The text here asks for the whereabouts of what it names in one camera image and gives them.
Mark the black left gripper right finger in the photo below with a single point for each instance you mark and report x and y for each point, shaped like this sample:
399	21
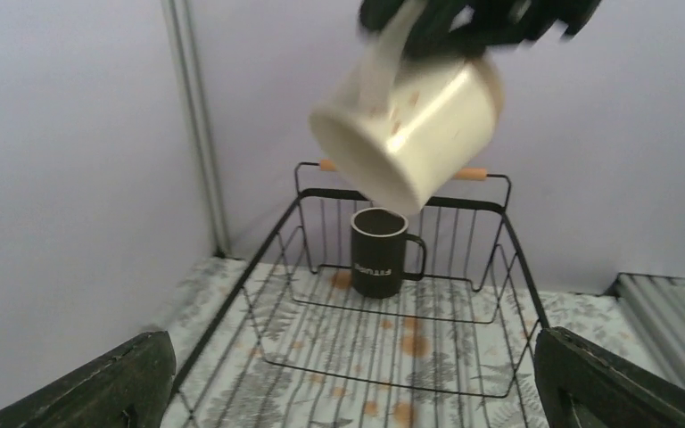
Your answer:
581	384

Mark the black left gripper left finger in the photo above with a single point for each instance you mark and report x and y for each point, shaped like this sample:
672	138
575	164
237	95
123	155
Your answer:
128	386

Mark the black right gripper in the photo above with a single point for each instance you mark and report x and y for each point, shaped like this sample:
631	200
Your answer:
469	28

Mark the beige brown mug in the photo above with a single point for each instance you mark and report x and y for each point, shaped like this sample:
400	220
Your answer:
397	130

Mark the floral patterned table mat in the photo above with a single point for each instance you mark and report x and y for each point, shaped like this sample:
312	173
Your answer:
284	345

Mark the black mug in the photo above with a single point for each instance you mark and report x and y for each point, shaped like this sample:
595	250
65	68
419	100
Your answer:
378	250

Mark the aluminium mounting rail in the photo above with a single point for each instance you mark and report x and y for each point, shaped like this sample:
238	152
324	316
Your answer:
655	308

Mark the black wire dish rack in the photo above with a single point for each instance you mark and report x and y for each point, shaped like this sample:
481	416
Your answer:
464	228

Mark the right aluminium corner post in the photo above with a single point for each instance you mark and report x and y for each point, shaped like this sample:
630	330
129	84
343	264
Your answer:
188	70

